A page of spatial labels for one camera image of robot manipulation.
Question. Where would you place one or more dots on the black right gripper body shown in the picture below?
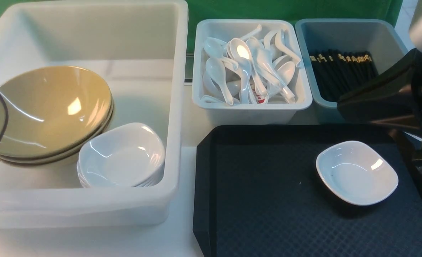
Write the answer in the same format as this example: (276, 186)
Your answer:
(393, 99)

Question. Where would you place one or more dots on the white square sauce dish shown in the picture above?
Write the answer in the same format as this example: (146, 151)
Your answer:
(356, 173)

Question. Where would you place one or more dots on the tan noodle bowl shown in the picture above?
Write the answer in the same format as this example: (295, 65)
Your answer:
(49, 110)

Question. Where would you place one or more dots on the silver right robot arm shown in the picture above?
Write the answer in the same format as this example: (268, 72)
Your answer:
(394, 98)

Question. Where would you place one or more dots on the lower stacked tan bowl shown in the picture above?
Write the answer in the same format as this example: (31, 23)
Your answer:
(63, 158)

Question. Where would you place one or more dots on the bundle of black chopsticks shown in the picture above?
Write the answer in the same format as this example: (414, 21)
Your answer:
(338, 73)

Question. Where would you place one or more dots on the grey-blue chopstick bin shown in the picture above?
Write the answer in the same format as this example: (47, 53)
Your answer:
(347, 35)

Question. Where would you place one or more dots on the pile of white spoons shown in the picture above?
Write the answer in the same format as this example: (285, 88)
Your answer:
(249, 70)

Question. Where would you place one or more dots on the black serving tray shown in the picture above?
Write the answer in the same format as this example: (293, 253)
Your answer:
(258, 194)

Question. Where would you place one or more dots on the white spoon bin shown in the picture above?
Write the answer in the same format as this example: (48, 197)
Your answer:
(218, 114)

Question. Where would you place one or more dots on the large white plastic tub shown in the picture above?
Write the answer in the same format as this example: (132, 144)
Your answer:
(139, 48)

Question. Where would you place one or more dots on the top stacked white dish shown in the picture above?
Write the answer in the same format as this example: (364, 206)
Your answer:
(122, 157)

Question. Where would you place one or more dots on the lower white dishes stack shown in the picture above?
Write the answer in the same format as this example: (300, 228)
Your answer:
(153, 180)

